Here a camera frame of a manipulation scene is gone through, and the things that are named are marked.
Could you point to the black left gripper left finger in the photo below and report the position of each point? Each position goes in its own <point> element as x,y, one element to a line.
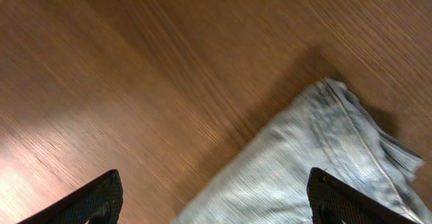
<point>99,201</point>

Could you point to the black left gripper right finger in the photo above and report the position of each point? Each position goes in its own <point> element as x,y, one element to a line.
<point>334,202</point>

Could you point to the light blue jeans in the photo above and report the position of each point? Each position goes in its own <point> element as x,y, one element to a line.
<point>325,127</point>

